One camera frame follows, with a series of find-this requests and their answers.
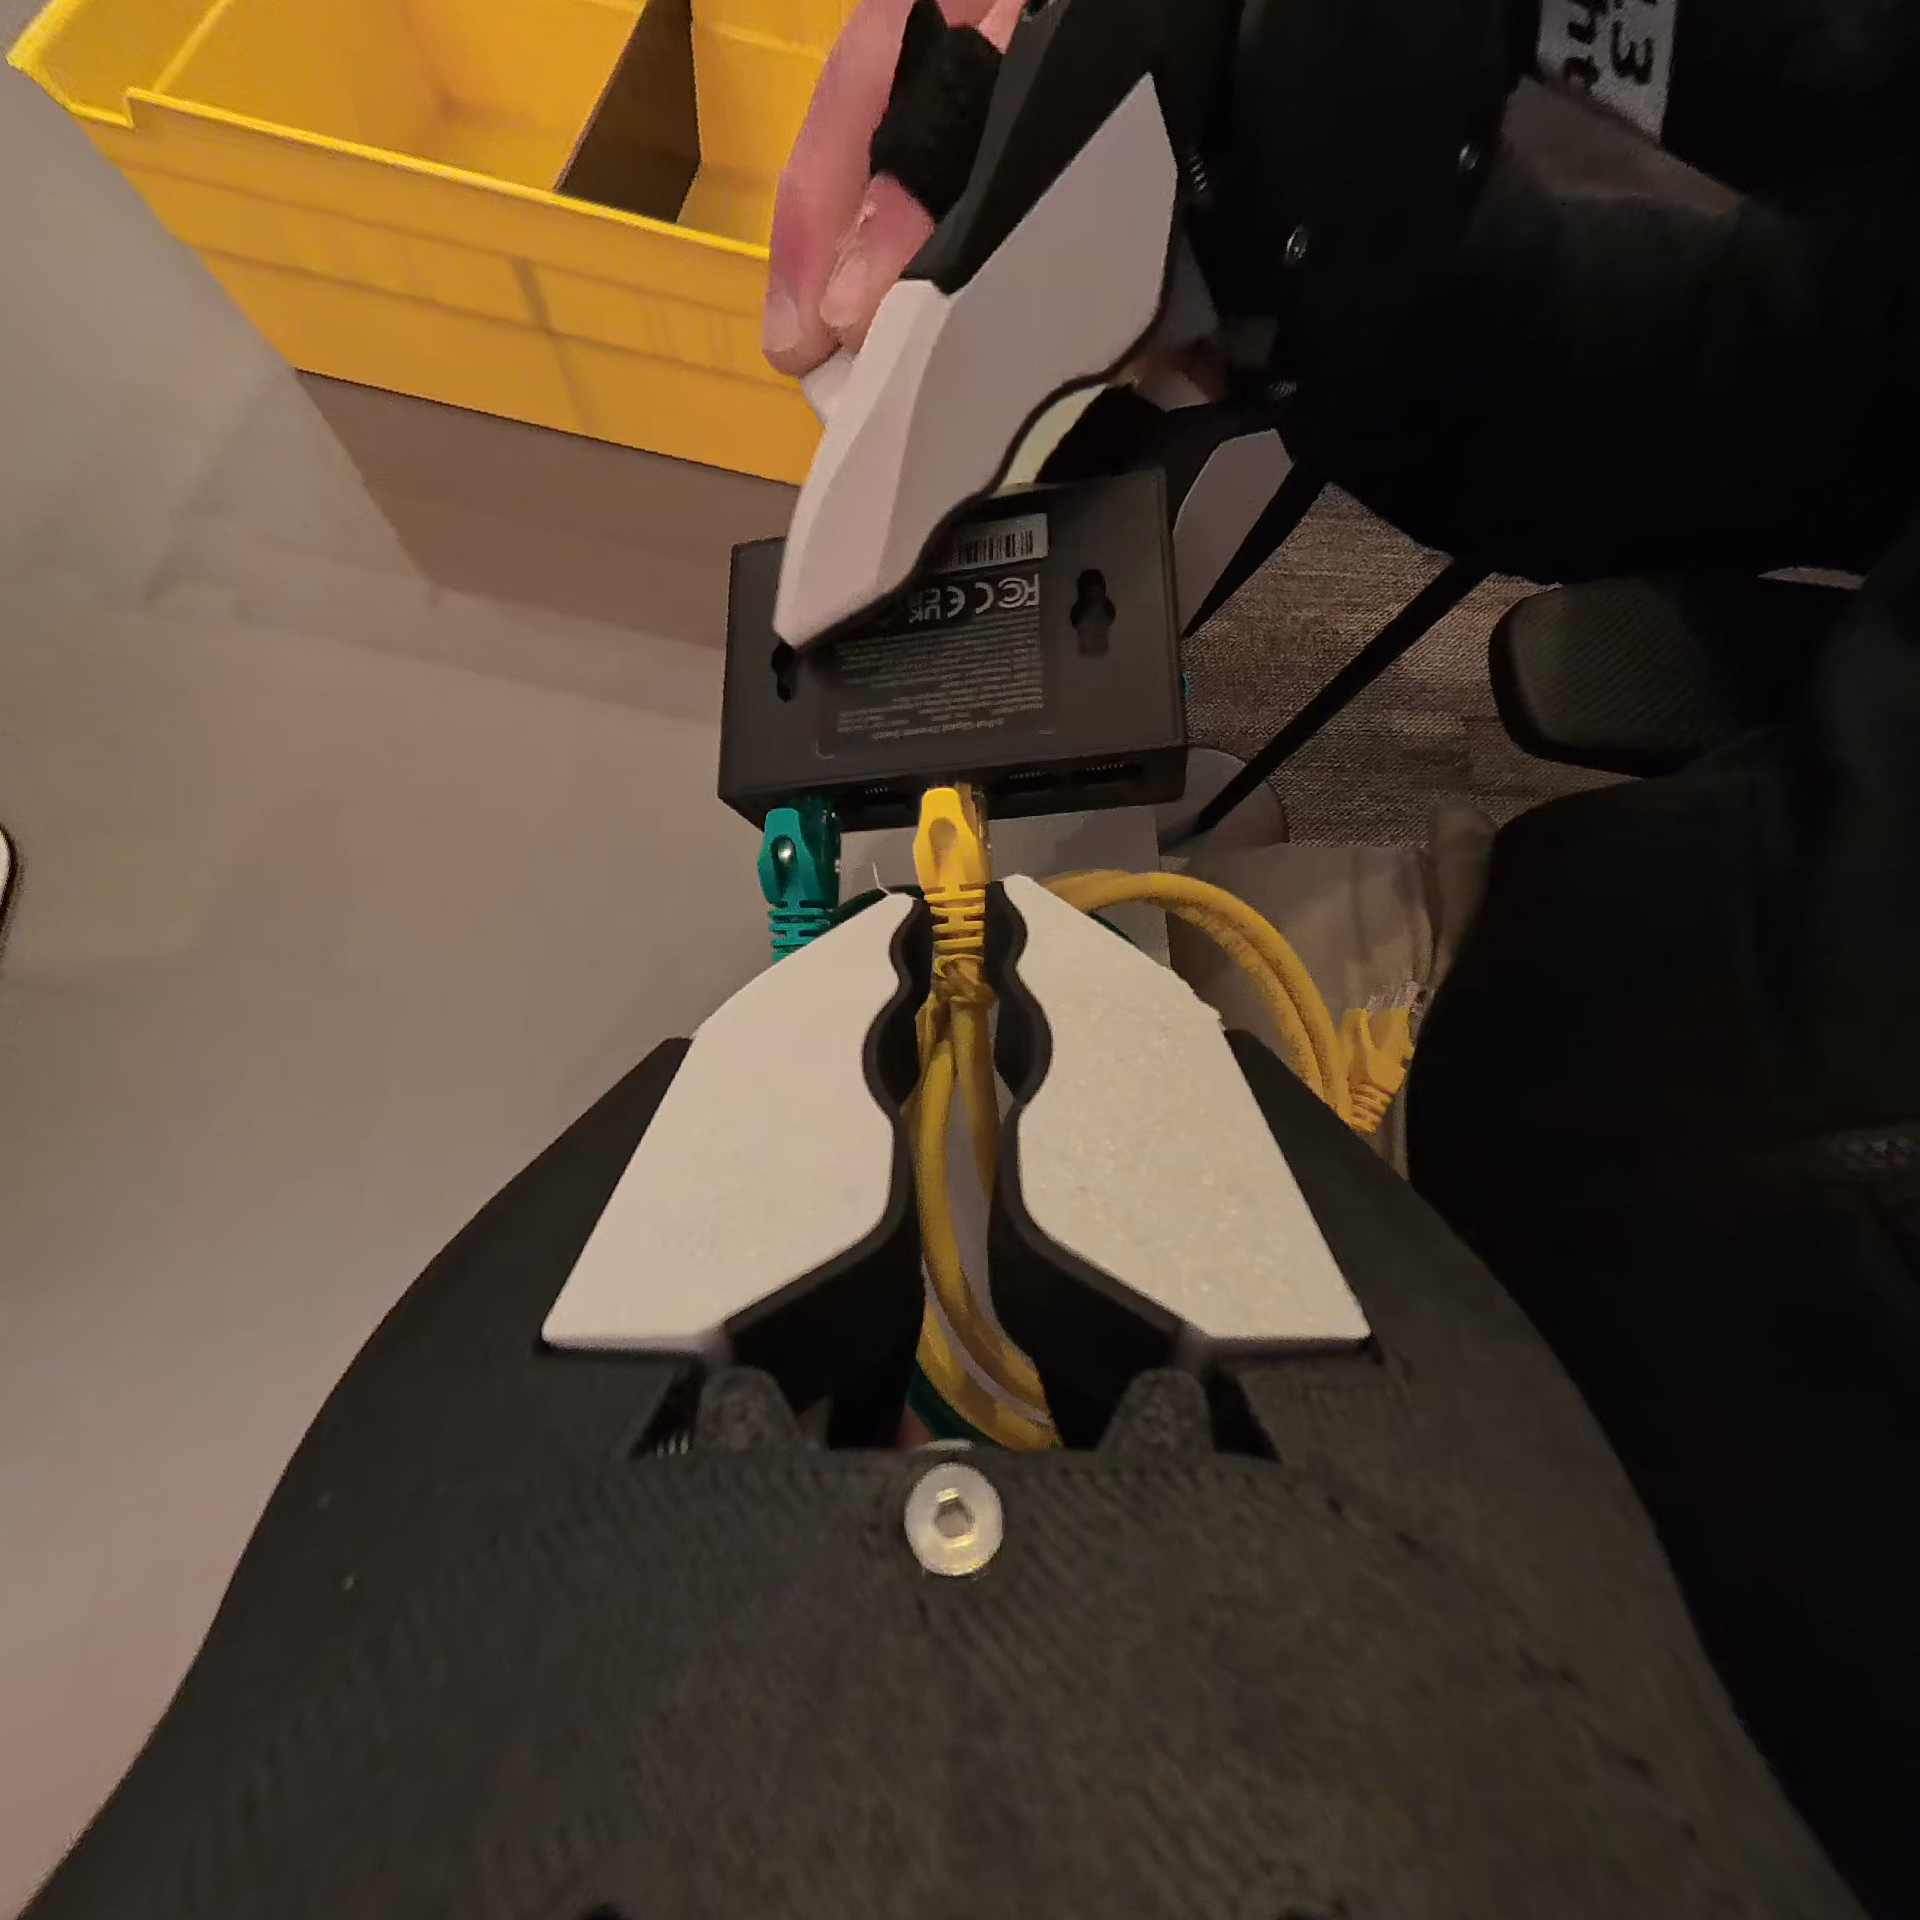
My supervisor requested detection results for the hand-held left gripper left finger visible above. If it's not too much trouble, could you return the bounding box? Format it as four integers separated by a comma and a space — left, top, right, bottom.
539, 885, 925, 1448

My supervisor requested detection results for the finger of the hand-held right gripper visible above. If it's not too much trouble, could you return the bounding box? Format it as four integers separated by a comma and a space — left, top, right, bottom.
772, 73, 1181, 657

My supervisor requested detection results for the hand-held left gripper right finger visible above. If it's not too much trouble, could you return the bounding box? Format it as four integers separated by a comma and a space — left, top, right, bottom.
991, 876, 1373, 1448

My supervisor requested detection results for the green ethernet cable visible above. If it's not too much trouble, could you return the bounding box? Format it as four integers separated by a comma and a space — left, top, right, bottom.
758, 801, 1147, 1448

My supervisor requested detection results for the black network switch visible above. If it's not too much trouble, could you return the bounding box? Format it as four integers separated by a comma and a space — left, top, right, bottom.
720, 466, 1194, 833

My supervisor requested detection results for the yellow ethernet cable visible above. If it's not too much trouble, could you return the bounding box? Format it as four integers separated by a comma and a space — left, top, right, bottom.
903, 783, 1420, 1453

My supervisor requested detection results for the yellow plastic bin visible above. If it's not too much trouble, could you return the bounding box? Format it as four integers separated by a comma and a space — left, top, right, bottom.
7, 0, 888, 487

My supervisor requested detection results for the person's right hand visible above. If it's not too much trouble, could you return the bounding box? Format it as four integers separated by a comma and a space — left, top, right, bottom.
758, 0, 1043, 384

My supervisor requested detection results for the person's leg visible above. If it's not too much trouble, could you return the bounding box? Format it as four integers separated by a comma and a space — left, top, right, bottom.
1186, 833, 1451, 1180

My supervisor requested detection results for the black office chair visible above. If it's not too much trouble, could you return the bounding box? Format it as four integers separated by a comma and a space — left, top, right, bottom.
1176, 383, 1879, 849

